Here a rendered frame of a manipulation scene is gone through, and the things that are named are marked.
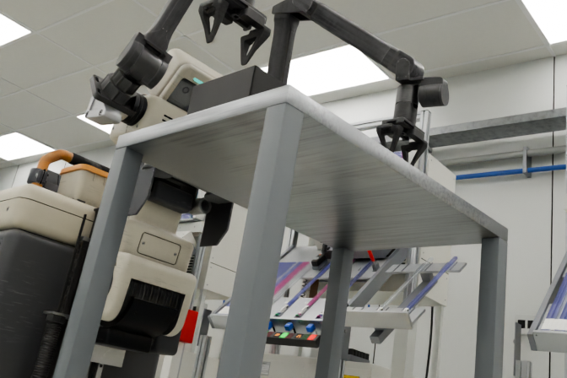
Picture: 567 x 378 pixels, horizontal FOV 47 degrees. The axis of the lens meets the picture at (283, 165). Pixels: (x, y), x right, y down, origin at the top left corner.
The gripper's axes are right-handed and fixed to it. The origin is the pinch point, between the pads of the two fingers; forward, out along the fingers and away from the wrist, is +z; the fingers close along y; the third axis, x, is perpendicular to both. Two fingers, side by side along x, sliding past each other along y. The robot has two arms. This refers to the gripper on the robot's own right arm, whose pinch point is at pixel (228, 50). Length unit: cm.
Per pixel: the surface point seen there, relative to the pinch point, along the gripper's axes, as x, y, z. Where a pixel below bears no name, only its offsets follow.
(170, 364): 185, 141, 53
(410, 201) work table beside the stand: -19.9, 35.3, 19.0
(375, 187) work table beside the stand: -17.8, 27.0, 19.1
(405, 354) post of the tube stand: 55, 149, 35
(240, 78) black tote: -6.0, 0.0, 7.4
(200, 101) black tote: 4.4, -0.1, 10.0
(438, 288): 90, 221, -7
